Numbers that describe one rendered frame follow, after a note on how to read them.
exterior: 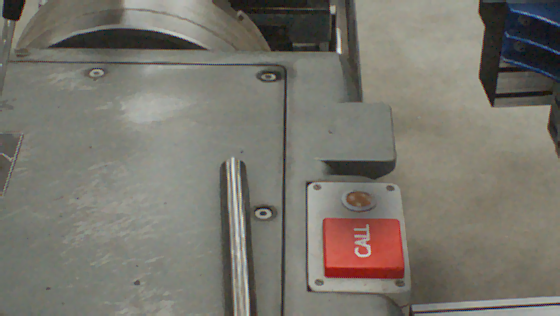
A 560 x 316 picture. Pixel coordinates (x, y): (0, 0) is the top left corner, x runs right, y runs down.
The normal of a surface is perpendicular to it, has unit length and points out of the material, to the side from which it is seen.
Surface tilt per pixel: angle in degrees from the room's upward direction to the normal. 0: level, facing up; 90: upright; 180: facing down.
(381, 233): 0
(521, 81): 90
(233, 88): 0
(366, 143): 0
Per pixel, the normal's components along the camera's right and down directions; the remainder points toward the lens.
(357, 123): 0.01, -0.81
